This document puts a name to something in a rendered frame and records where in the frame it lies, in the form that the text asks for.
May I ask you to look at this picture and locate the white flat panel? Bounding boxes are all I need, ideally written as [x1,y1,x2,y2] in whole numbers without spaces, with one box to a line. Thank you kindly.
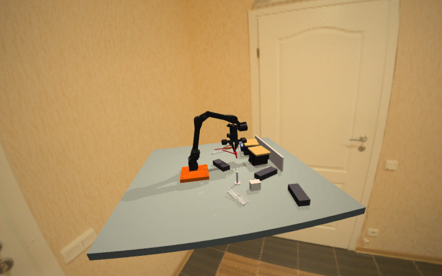
[255,135,284,171]

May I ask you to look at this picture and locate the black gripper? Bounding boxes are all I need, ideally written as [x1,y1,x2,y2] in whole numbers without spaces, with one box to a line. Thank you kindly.
[222,132,247,152]

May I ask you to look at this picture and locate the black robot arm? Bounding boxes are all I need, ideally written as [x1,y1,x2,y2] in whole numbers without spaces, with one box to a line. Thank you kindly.
[188,111,248,172]

